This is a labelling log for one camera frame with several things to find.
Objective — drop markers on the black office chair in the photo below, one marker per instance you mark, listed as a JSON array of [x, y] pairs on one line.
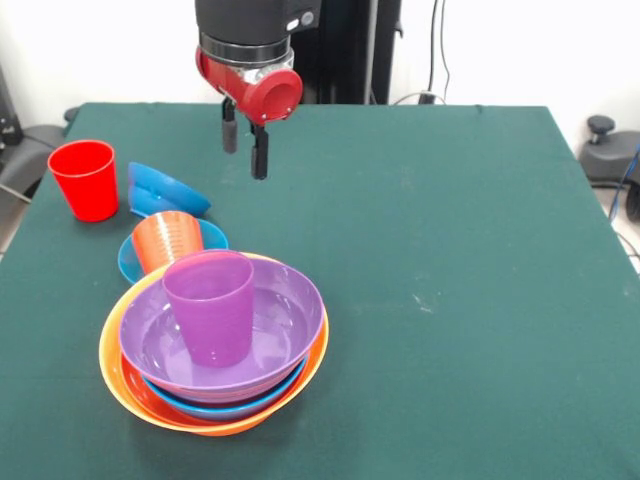
[[30, 145]]

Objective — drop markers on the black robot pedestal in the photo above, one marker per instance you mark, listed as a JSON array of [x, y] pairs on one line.
[[350, 60]]

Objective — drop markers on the small light blue bowl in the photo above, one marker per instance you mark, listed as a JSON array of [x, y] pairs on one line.
[[215, 237]]

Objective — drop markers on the small dark blue bowl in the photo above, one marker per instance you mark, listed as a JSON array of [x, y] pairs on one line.
[[160, 192]]

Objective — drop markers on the purple bowl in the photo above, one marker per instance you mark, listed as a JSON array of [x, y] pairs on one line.
[[290, 310]]

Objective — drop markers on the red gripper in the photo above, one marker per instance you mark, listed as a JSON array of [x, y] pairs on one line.
[[250, 90]]

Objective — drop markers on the orange cup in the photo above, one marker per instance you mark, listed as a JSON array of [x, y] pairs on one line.
[[167, 240]]

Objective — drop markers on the large light blue bowl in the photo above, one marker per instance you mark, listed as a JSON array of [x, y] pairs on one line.
[[225, 411]]

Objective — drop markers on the large yellow bowl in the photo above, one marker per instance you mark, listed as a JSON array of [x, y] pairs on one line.
[[107, 340]]

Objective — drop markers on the wide orange bowl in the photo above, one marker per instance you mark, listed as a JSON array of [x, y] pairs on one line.
[[132, 385]]

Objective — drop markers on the dark green table cloth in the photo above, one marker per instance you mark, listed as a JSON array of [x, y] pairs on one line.
[[450, 400]]

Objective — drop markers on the red cup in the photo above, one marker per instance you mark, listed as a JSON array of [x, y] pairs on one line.
[[85, 185]]

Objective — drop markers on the purple cup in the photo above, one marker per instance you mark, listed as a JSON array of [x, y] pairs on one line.
[[215, 320]]

